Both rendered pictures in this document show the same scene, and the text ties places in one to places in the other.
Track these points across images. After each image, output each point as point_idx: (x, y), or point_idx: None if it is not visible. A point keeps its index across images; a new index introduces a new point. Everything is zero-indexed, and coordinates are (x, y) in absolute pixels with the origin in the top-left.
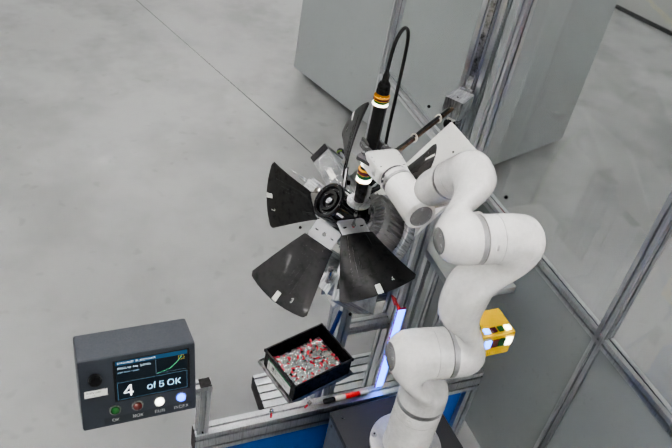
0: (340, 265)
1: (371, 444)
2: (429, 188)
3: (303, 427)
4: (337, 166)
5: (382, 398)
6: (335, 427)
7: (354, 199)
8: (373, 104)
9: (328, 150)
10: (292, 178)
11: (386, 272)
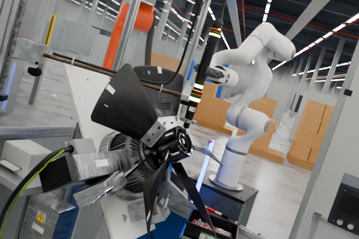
0: (209, 156)
1: (240, 189)
2: (259, 51)
3: None
4: (98, 153)
5: (214, 188)
6: (246, 201)
7: (192, 119)
8: (219, 37)
9: (75, 155)
10: (160, 168)
11: (195, 141)
